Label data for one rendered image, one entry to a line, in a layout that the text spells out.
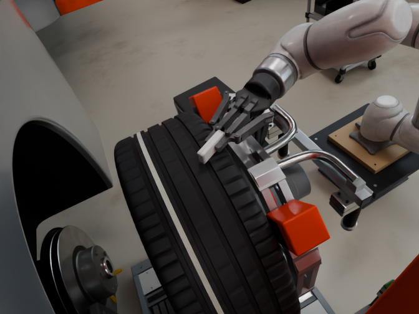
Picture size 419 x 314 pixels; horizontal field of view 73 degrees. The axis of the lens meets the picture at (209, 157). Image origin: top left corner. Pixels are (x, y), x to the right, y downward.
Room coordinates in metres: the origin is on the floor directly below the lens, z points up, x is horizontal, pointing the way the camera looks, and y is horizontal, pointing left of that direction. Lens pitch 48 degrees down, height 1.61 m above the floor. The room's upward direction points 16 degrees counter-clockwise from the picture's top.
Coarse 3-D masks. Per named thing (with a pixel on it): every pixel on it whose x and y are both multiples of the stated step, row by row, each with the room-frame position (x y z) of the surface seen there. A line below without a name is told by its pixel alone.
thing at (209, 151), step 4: (220, 132) 0.41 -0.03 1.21; (216, 136) 0.40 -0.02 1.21; (220, 136) 0.40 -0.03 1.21; (216, 140) 0.40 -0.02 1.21; (212, 144) 0.39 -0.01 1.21; (208, 148) 0.38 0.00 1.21; (212, 148) 0.39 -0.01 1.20; (204, 152) 0.38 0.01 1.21; (208, 152) 0.38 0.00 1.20; (212, 152) 0.39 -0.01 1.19; (200, 156) 0.37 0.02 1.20; (204, 156) 0.37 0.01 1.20; (208, 156) 0.38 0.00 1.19; (204, 160) 0.37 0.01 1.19
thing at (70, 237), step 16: (64, 240) 0.43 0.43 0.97; (80, 240) 0.48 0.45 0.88; (48, 256) 0.38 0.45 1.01; (64, 256) 0.38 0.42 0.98; (80, 256) 0.41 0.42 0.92; (96, 256) 0.40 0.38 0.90; (64, 272) 0.33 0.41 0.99; (80, 272) 0.36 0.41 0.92; (96, 272) 0.35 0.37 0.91; (64, 288) 0.29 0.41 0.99; (80, 288) 0.32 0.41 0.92; (96, 288) 0.32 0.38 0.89; (112, 288) 0.33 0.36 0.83; (64, 304) 0.27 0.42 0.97; (80, 304) 0.27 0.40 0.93; (112, 304) 0.33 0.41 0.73
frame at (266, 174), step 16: (256, 144) 0.44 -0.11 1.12; (240, 160) 0.41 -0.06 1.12; (256, 160) 0.42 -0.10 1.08; (272, 160) 0.38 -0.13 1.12; (256, 176) 0.35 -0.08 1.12; (272, 176) 0.35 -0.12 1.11; (256, 192) 0.34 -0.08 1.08; (288, 192) 0.32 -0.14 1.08; (272, 208) 0.30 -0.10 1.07; (288, 256) 0.23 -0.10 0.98; (304, 256) 0.22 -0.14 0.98; (304, 272) 0.20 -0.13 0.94; (304, 288) 0.21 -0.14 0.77
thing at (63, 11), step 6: (60, 0) 3.91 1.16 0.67; (66, 0) 3.92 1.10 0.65; (72, 0) 3.94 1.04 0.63; (78, 0) 3.95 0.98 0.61; (84, 0) 3.96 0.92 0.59; (90, 0) 3.98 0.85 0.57; (96, 0) 3.99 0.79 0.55; (102, 0) 4.01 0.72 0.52; (60, 6) 3.90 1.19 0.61; (66, 6) 3.91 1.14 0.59; (72, 6) 3.93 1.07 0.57; (78, 6) 3.94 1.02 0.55; (84, 6) 3.96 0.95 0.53; (60, 12) 3.89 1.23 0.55; (66, 12) 3.91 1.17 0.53
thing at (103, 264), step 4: (100, 260) 0.40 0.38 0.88; (104, 260) 0.39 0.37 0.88; (108, 260) 0.41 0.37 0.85; (100, 264) 0.38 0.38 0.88; (104, 264) 0.38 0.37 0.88; (108, 264) 0.40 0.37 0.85; (104, 268) 0.37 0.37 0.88; (108, 268) 0.38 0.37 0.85; (112, 268) 0.39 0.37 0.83; (104, 272) 0.36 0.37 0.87; (108, 272) 0.36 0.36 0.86; (112, 272) 0.37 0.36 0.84; (108, 276) 0.36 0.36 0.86; (112, 276) 0.36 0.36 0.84
